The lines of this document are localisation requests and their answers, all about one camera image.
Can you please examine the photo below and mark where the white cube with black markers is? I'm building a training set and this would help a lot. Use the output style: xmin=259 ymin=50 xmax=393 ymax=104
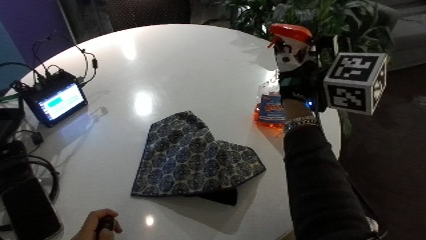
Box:
xmin=322 ymin=52 xmax=389 ymax=116

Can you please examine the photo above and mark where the green leafy plant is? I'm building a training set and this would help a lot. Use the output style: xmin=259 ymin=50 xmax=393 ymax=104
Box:
xmin=216 ymin=0 xmax=397 ymax=69

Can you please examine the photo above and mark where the grey sofa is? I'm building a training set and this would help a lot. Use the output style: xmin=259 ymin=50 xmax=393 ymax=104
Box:
xmin=377 ymin=0 xmax=426 ymax=72

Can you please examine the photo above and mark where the thick black coiled cable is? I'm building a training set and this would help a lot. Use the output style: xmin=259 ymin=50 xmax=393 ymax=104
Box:
xmin=0 ymin=143 xmax=61 ymax=203

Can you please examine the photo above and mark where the small black handheld object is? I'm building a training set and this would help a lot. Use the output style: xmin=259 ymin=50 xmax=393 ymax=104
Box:
xmin=94 ymin=215 xmax=120 ymax=234

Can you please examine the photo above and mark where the blue patterned folded cloth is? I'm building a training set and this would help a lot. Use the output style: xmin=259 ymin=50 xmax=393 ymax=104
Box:
xmin=129 ymin=110 xmax=267 ymax=207

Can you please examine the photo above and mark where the beaded wrist bracelet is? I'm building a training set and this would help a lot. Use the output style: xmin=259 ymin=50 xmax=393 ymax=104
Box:
xmin=282 ymin=115 xmax=322 ymax=132

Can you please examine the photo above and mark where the black smartphone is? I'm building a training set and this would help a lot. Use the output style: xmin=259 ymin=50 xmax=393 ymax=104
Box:
xmin=0 ymin=175 xmax=65 ymax=240

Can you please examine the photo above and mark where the spray bottle with orange trigger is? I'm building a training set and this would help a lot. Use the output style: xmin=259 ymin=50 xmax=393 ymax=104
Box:
xmin=253 ymin=22 xmax=315 ymax=128

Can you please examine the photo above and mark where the small black screen device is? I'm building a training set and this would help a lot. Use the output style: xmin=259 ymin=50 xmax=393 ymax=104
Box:
xmin=20 ymin=70 xmax=89 ymax=129

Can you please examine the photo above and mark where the dark chair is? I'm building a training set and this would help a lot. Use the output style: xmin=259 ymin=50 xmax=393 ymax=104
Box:
xmin=105 ymin=0 xmax=193 ymax=34

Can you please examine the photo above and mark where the thin black looped cable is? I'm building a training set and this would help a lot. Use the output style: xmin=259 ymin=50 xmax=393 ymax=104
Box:
xmin=29 ymin=30 xmax=100 ymax=85

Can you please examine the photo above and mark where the small black plug adapter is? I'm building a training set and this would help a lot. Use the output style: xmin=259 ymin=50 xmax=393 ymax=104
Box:
xmin=28 ymin=131 xmax=46 ymax=146

